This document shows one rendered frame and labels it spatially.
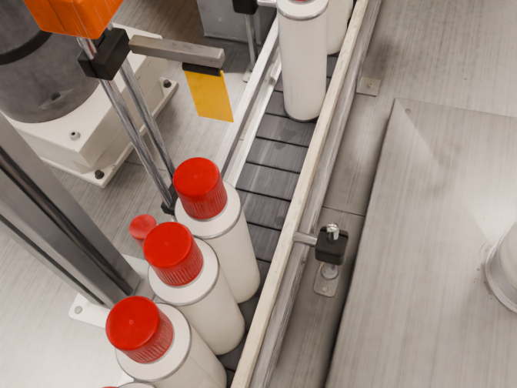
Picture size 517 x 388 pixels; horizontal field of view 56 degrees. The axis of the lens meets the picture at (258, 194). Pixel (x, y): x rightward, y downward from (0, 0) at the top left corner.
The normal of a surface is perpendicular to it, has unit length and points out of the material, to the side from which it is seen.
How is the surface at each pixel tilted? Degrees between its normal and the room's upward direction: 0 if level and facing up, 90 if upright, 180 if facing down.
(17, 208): 90
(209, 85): 90
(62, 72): 72
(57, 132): 5
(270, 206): 0
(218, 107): 90
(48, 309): 0
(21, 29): 89
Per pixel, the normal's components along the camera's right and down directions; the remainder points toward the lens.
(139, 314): -0.13, -0.47
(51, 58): 0.70, 0.33
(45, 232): 0.95, 0.22
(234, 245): 0.62, 0.65
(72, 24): -0.30, 0.84
